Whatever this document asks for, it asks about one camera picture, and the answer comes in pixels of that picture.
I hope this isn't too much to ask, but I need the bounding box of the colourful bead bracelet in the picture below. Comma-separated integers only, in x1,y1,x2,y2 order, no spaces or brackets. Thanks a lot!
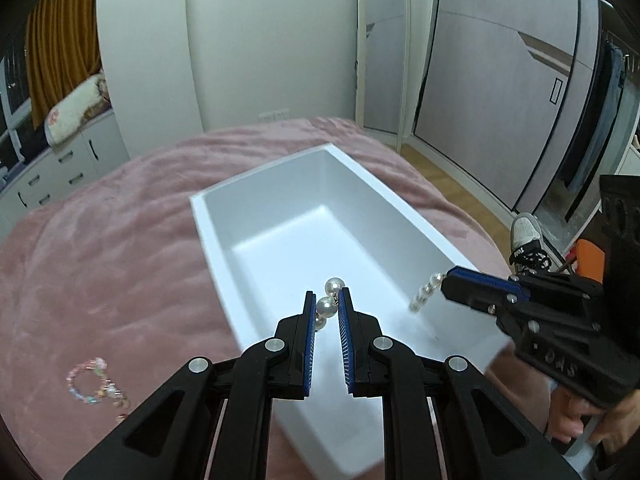
66,356,132,421

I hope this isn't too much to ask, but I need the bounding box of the white pearl necklace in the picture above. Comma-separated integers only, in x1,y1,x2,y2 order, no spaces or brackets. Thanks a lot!
311,271,449,332

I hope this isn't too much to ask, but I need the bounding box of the person's right hand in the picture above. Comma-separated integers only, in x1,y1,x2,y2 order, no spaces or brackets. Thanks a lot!
548,387,639,454

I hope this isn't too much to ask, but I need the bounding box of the white sneaker with black laces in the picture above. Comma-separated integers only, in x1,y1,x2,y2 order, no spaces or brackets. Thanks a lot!
509,212,552,274

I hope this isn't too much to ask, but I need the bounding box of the orange chair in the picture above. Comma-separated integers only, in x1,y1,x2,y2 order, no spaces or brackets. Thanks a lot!
575,240,605,283

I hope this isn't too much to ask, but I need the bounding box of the pink plush bed blanket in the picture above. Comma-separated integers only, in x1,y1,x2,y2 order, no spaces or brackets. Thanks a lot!
0,116,557,480

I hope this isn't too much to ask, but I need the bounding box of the white rectangular storage box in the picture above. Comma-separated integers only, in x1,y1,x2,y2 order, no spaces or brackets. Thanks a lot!
188,142,512,479

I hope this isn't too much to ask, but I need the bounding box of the grey sliding closet door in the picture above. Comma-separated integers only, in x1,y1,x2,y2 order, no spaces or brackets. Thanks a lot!
414,0,580,209

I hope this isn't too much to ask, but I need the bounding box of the white drawer cabinet bench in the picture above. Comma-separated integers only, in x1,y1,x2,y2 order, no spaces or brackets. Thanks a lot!
1,110,129,236

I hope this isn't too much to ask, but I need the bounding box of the white standing floor mirror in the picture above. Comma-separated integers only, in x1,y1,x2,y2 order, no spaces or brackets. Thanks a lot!
355,0,410,150

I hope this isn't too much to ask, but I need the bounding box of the large dark window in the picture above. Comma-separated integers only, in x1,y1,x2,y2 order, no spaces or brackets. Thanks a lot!
1,48,35,174

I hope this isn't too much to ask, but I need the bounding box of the white wardrobe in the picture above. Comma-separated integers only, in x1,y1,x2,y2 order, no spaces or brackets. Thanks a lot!
96,0,357,156

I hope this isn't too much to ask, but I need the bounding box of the mustard yellow curtain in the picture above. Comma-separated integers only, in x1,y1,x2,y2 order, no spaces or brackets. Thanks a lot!
25,0,102,128

